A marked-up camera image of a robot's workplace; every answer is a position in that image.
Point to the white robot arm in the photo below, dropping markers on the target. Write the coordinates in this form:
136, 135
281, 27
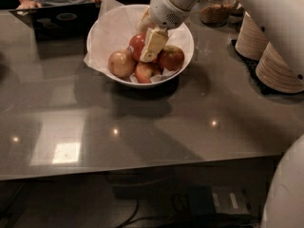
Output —
282, 21

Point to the white ceramic bowl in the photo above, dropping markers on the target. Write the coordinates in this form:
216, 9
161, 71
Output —
186, 45

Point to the paper plate stack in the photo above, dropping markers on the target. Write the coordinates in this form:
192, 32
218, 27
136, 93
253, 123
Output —
251, 41
272, 71

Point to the black mat under plates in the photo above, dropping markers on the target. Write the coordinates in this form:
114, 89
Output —
251, 66

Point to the paper plate stack front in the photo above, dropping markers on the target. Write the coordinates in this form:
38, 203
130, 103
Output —
272, 71

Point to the black laptop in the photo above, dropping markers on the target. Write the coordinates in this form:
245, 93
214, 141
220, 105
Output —
59, 22

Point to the red apple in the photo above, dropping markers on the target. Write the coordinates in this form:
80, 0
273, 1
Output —
139, 51
171, 58

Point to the paper plate stack back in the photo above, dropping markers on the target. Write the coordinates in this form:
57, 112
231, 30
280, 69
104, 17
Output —
251, 41

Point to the white paper bowl liner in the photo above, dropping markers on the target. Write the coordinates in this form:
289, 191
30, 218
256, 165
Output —
110, 29

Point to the glass jar with nuts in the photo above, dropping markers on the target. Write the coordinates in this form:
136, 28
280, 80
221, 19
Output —
215, 13

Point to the yellowish apple left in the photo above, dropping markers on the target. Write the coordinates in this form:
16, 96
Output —
121, 64

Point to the dark box on floor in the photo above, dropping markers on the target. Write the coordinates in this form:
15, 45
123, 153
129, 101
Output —
219, 200

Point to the red-yellow apple front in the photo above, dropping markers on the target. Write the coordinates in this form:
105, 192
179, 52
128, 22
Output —
145, 71

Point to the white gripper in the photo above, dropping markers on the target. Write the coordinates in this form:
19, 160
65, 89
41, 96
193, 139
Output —
165, 12

